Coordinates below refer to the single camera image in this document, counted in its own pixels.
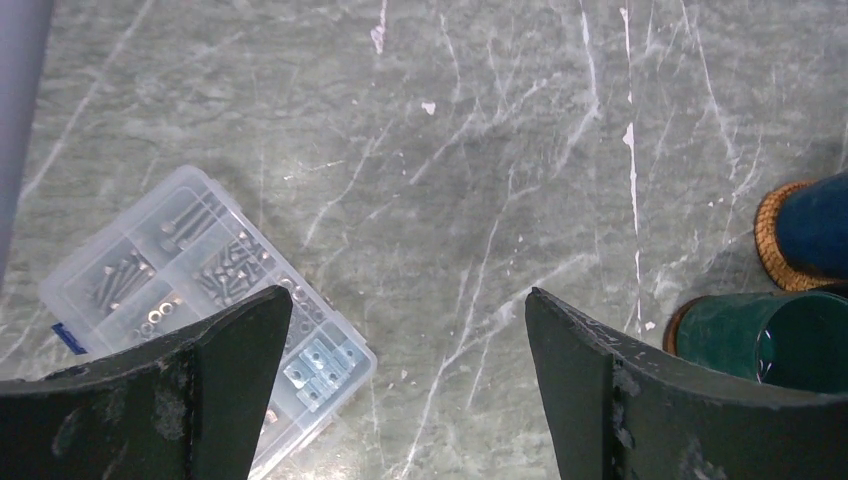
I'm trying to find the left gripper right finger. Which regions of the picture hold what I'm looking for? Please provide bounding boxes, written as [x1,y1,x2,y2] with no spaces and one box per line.
[525,288,847,479]

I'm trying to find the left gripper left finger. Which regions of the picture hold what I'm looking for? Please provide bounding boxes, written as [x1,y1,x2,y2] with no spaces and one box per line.
[1,285,293,479]

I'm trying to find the dark wooden coaster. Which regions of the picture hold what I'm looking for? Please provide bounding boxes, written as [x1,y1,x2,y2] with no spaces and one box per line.
[662,295,707,356]

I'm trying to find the dark teal mug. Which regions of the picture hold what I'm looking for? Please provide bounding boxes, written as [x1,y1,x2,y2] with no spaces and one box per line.
[677,290,847,394]

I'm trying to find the navy blue mug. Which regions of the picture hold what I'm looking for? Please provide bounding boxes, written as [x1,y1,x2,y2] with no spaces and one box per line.
[776,172,847,280]

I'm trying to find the woven orange coaster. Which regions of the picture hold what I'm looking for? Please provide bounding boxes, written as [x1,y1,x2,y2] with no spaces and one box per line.
[753,181,847,292]

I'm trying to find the clear plastic screw box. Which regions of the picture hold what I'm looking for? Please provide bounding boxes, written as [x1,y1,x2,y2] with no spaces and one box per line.
[39,166,377,479]

